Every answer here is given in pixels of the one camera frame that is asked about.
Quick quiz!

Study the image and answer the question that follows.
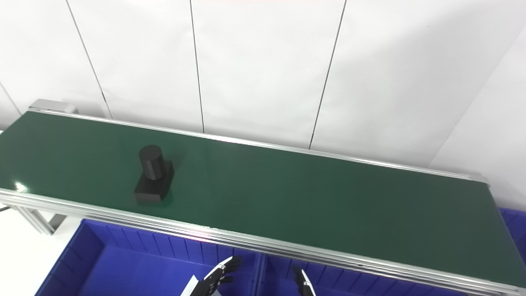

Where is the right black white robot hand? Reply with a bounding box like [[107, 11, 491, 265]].
[[293, 266, 317, 296]]

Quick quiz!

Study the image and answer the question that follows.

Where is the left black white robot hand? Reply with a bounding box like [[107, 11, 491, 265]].
[[181, 255, 243, 296]]

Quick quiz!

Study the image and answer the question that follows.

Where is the black cylinder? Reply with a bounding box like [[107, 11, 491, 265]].
[[134, 145, 175, 203]]

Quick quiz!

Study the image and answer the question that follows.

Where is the blue plastic bin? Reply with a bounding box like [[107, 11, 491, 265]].
[[499, 208, 526, 264], [257, 253, 469, 296], [35, 219, 263, 296]]

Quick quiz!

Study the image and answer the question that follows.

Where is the green conveyor belt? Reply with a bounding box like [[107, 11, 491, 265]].
[[0, 108, 526, 296], [0, 111, 526, 286]]

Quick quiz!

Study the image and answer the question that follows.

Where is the aluminium conveyor leg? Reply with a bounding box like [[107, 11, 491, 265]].
[[12, 206, 66, 236]]

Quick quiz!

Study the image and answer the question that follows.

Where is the grey conveyor motor housing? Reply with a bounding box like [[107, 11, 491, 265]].
[[29, 99, 78, 114]]

